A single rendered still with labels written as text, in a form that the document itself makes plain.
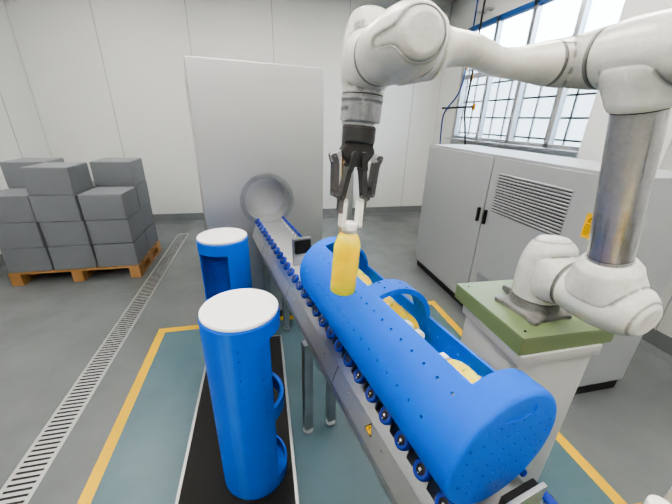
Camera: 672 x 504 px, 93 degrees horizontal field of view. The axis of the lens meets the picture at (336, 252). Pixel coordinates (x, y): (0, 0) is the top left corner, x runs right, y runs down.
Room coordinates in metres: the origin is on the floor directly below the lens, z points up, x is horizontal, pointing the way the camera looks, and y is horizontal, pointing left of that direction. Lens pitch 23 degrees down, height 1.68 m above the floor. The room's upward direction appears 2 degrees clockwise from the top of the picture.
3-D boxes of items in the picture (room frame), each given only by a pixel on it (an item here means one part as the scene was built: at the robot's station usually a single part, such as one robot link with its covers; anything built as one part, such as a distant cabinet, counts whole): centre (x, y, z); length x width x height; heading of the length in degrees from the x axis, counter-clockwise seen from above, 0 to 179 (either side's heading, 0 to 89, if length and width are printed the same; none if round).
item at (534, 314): (1.01, -0.71, 1.09); 0.22 x 0.18 x 0.06; 19
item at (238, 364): (0.98, 0.34, 0.59); 0.28 x 0.28 x 0.88
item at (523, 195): (2.68, -1.48, 0.72); 2.15 x 0.54 x 1.45; 13
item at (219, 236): (1.73, 0.66, 1.03); 0.28 x 0.28 x 0.01
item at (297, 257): (1.59, 0.18, 1.00); 0.10 x 0.04 x 0.15; 114
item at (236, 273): (1.73, 0.66, 0.59); 0.28 x 0.28 x 0.88
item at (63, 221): (3.37, 2.82, 0.59); 1.20 x 0.80 x 1.19; 103
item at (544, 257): (0.98, -0.72, 1.23); 0.18 x 0.16 x 0.22; 16
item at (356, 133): (0.76, -0.04, 1.62); 0.08 x 0.07 x 0.09; 115
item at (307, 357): (1.30, 0.13, 0.31); 0.06 x 0.06 x 0.63; 24
